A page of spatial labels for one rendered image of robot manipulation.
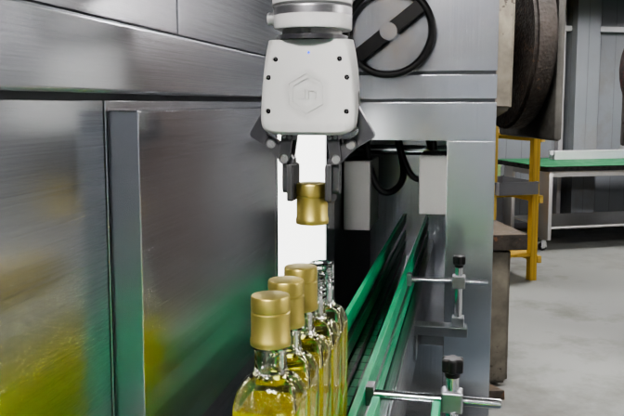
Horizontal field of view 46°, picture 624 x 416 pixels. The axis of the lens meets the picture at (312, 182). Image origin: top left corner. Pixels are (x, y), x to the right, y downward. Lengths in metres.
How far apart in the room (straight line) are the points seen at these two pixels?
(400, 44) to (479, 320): 0.68
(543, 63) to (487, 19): 2.24
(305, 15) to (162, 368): 0.37
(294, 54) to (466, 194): 1.05
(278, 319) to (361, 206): 1.29
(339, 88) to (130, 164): 0.23
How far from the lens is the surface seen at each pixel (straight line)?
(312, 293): 0.75
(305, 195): 0.79
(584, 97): 9.24
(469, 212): 1.77
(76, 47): 0.60
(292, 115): 0.77
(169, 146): 0.73
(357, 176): 1.91
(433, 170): 1.87
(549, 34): 3.99
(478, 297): 1.81
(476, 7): 1.77
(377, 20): 1.77
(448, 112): 1.76
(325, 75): 0.76
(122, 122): 0.68
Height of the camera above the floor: 1.50
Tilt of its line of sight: 6 degrees down
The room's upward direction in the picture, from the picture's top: straight up
